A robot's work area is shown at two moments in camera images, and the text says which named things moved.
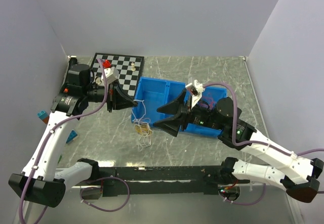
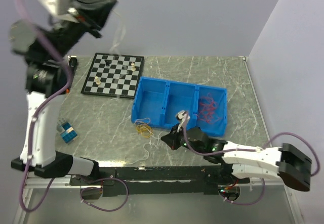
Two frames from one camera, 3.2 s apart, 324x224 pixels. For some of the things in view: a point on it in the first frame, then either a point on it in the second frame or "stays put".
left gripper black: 122,99 -> 94,11
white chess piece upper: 133,69 stays put
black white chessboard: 130,69 stays put
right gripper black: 170,126 -> 171,140
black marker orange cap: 72,61 stays put
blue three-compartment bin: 151,93 stays put
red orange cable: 208,102 stays put
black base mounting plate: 116,181 stays put
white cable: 143,127 -> 123,34
